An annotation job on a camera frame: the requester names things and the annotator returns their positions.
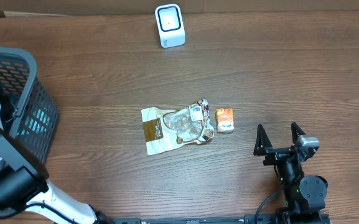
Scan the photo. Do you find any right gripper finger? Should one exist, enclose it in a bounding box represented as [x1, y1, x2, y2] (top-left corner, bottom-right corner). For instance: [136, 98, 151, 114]
[253, 124, 273, 156]
[291, 122, 305, 145]

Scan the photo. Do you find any white barcode scanner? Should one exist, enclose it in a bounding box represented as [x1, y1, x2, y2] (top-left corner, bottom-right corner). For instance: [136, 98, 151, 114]
[155, 3, 186, 49]

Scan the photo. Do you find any small orange white box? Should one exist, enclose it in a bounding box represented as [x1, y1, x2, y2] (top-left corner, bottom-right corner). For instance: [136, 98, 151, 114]
[216, 108, 235, 133]

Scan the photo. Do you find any grey plastic mesh basket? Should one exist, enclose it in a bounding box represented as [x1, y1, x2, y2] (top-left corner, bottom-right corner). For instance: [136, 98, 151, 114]
[0, 46, 59, 164]

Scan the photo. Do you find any beige brown snack pouch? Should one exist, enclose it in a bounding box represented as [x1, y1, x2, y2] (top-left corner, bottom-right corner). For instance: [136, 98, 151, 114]
[141, 99, 214, 156]

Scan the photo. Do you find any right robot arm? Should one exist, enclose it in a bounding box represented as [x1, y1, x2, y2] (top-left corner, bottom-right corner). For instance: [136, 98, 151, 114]
[253, 122, 330, 224]

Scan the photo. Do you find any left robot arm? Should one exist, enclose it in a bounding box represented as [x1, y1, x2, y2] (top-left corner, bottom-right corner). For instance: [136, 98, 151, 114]
[0, 104, 112, 223]

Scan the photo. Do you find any teal snack packet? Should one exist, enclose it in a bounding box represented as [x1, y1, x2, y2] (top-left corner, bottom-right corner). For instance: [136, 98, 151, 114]
[16, 108, 52, 139]

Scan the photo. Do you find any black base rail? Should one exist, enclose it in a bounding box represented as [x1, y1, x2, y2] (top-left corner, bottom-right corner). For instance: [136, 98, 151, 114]
[110, 213, 331, 224]

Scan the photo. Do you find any cardboard strip at table edge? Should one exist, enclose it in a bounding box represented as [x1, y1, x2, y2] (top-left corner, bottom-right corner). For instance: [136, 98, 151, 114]
[0, 0, 359, 17]

